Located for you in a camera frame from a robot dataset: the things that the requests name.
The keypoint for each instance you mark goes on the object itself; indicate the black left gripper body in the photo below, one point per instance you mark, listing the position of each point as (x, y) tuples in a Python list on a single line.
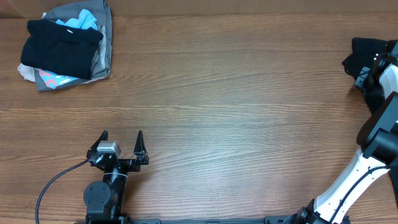
[(128, 164)]

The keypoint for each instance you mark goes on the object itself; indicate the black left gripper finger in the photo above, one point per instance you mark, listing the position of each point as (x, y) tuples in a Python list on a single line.
[(142, 157), (93, 148)]

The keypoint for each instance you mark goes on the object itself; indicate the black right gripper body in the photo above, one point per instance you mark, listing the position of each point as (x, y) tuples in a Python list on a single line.
[(368, 79)]

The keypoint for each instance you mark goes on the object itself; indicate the black t-shirt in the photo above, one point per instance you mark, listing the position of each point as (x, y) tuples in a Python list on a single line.
[(364, 51)]

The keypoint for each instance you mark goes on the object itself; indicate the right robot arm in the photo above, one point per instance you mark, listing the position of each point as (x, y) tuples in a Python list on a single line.
[(376, 156)]

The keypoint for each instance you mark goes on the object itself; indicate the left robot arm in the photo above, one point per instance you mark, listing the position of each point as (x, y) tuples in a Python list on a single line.
[(104, 199)]

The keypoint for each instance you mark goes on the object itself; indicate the blue garment with red print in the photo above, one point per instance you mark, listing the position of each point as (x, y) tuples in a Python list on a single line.
[(52, 80)]

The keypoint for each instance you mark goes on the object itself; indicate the folded black shirt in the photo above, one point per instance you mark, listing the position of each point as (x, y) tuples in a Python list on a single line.
[(60, 49)]

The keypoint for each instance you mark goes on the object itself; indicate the white folded garment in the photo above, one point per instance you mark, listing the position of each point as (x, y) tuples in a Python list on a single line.
[(27, 72)]

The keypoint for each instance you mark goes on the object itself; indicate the light blue garment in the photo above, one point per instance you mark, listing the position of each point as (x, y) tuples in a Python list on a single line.
[(84, 21)]

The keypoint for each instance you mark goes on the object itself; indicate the folded grey shirt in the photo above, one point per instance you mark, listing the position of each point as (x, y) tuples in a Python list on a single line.
[(100, 66)]

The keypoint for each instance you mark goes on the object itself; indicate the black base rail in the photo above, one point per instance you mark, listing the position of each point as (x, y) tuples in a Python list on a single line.
[(211, 221)]

